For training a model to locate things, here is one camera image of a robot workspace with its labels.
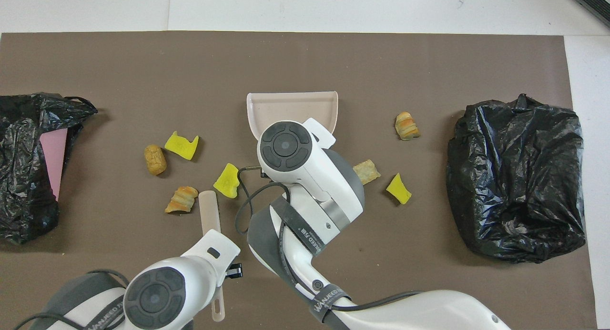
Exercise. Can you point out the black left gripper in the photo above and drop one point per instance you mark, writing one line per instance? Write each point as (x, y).
(233, 271)

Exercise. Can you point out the striped orange croissant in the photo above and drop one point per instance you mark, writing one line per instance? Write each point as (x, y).
(406, 125)
(181, 199)

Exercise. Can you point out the yellow sponge with green pad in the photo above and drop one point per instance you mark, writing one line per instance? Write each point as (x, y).
(227, 181)

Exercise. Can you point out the notched yellow sponge piece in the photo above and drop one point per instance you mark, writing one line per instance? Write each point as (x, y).
(181, 145)

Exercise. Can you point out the brown bread bun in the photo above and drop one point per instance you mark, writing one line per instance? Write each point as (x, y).
(155, 159)

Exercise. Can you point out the pale bread chunk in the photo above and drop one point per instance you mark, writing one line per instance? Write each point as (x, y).
(369, 172)

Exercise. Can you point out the beige plastic dustpan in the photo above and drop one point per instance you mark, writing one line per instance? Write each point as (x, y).
(286, 108)

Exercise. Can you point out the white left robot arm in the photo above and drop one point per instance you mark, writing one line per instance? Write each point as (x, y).
(157, 296)

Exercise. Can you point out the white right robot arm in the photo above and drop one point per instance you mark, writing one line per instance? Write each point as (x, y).
(305, 177)

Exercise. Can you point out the black bag over pink bin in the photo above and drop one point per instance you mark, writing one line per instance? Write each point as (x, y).
(24, 177)

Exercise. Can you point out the black trash bag bin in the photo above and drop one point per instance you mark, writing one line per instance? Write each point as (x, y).
(514, 177)

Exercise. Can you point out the brown table mat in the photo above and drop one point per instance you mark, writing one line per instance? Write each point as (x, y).
(143, 73)

